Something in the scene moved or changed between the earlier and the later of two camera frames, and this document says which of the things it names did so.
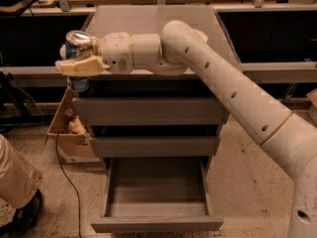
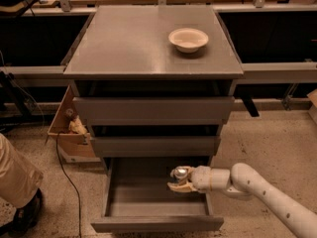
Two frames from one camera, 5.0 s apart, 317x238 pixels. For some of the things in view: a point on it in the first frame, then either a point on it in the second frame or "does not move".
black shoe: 24,218 does not move
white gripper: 115,52 to 200,178
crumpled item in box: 77,126 does not move
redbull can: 77,42 to 180,174
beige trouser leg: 18,180 does not move
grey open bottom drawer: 151,194 does not move
